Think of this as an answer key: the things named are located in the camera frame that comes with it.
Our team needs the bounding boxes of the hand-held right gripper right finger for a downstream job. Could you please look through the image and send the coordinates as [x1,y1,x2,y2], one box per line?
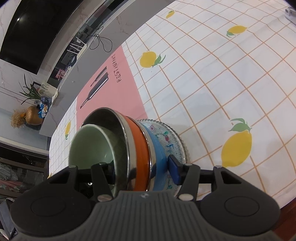
[168,155,247,202]

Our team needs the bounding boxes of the blue steel bowl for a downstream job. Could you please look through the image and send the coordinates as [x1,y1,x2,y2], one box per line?
[139,125,168,192]

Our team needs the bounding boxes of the orange steel bowl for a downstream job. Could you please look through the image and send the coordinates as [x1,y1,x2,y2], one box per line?
[81,108,154,193]

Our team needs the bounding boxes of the green plant in blue vase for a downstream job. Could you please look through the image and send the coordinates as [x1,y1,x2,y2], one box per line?
[20,74,51,107]

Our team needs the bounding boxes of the white printed holder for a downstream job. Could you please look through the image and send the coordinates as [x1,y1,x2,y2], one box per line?
[38,82,58,98]

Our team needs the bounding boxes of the pink bottle-print table mat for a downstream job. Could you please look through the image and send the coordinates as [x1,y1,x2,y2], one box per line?
[76,46,148,130]

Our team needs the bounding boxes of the black television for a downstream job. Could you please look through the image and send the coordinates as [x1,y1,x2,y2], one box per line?
[0,0,111,75]

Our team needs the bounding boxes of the black cable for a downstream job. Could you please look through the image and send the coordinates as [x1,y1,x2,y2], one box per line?
[89,24,114,52]

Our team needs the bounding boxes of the green ceramic bowl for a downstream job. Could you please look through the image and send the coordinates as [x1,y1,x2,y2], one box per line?
[69,124,116,184]

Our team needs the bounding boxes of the white router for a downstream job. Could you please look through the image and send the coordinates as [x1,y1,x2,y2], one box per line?
[67,38,87,57]

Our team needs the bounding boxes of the blue snack packets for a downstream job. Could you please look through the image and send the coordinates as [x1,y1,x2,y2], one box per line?
[38,104,50,116]

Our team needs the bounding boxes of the pink photo card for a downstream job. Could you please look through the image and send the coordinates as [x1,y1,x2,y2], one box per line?
[55,68,67,80]

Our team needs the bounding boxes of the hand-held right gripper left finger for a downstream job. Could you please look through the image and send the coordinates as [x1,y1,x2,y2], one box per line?
[47,162,116,202]

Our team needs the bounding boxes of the dark glass sliding door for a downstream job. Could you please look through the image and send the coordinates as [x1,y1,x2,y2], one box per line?
[0,137,50,204]

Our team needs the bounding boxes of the grey marble television bench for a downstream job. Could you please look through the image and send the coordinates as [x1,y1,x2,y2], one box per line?
[39,0,176,136]

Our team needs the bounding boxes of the gold vase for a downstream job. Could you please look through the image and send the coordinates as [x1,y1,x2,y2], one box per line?
[25,105,44,126]

